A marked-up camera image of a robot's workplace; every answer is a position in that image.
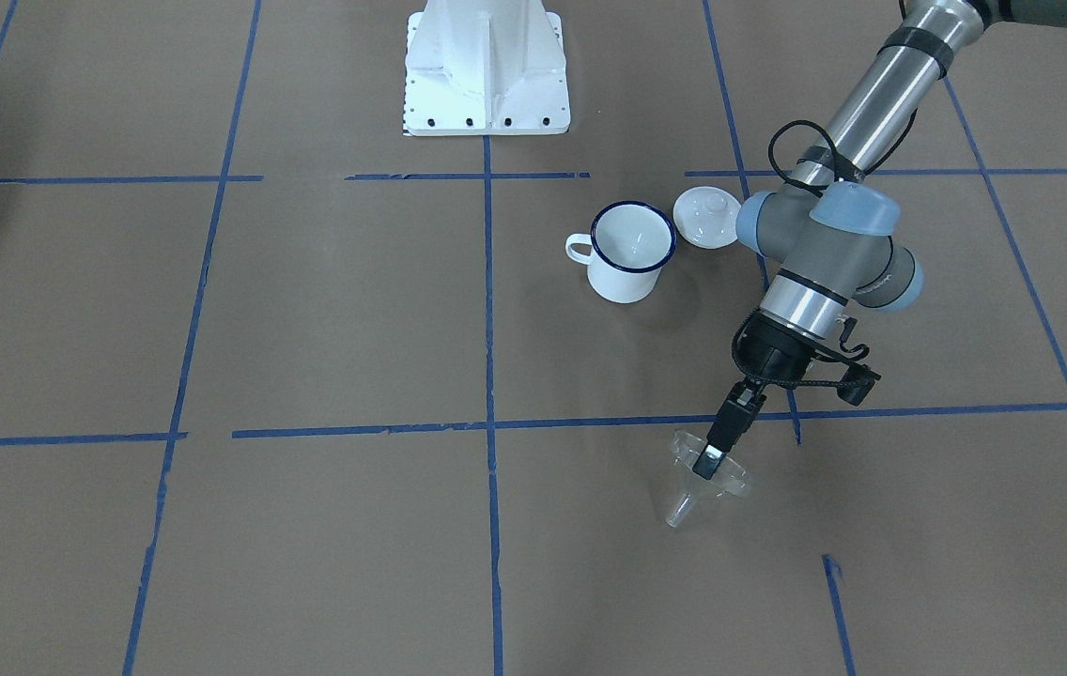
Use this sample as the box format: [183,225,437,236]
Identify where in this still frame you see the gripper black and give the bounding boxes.
[695,313,816,480]

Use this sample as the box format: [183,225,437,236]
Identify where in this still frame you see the clear glass funnel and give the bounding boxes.
[665,429,753,528]

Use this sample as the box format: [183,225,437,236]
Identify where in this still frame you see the white ceramic lid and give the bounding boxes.
[673,187,740,250]

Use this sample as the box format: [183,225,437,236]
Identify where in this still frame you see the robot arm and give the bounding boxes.
[692,1,1067,480]

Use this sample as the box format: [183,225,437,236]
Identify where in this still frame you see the white enamel mug blue rim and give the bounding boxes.
[564,202,678,304]

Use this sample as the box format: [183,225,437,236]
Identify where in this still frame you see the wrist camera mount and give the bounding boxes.
[796,316,882,407]

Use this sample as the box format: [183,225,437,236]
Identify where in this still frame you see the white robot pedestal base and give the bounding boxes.
[402,1,572,136]

